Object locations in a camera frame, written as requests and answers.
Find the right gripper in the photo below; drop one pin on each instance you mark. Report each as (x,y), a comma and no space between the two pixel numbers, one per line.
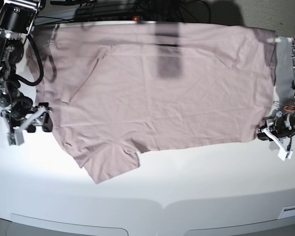
(31,119)

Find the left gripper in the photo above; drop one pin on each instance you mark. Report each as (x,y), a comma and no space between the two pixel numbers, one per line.
(280,130)

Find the pink T-shirt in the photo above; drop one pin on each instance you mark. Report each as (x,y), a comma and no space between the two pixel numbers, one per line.
(117,90)

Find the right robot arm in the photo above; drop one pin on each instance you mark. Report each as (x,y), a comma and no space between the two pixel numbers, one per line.
(16,21)

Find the power strip with red light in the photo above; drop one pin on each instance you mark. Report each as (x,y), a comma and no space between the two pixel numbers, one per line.
(137,18)

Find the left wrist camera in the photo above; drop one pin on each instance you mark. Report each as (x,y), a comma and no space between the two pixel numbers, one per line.
(285,154)

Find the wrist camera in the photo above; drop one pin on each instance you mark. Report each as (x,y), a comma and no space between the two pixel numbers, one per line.
(285,154)
(15,138)

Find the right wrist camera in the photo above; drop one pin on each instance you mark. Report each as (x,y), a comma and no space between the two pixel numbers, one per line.
(15,138)

